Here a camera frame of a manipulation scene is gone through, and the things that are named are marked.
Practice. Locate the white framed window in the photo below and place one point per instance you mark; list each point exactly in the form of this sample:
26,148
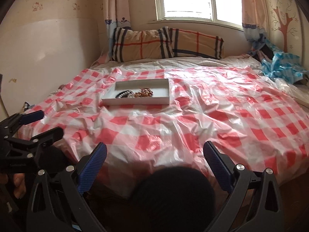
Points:
220,12

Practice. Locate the white cardboard box tray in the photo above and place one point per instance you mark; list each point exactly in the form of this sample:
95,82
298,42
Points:
138,92

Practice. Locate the pink cartoon curtain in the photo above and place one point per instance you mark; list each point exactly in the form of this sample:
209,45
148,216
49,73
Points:
255,23

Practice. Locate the pink checkered plastic sheet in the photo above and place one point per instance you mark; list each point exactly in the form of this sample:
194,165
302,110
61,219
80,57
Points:
245,118

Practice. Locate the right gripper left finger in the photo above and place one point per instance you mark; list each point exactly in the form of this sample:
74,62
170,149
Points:
73,182

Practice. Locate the left hand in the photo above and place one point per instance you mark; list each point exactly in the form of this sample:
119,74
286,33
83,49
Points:
19,183

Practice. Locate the white tree painted wardrobe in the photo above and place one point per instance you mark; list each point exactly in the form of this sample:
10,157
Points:
289,28

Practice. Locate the white headboard panel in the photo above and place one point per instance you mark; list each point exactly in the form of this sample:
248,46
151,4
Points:
37,58

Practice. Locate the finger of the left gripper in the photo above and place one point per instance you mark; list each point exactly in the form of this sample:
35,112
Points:
12,124
41,137

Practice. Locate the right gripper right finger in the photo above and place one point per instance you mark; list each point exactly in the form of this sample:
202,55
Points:
265,211

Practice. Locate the blue patterned plastic bag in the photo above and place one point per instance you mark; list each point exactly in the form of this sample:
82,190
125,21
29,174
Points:
276,63

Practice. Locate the beige plaid pillow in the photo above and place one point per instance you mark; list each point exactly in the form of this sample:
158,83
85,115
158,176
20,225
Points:
164,43

